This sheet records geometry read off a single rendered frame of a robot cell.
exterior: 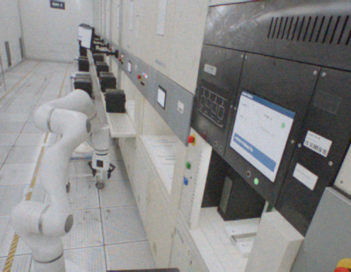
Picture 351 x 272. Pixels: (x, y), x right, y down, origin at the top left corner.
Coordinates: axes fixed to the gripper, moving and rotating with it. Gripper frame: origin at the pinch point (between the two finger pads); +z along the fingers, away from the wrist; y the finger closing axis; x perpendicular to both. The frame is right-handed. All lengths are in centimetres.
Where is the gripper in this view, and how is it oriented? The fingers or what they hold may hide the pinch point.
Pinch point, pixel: (101, 175)
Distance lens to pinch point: 170.5
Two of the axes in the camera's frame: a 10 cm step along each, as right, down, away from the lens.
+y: 9.8, 1.6, -0.6
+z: -1.2, 8.9, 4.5
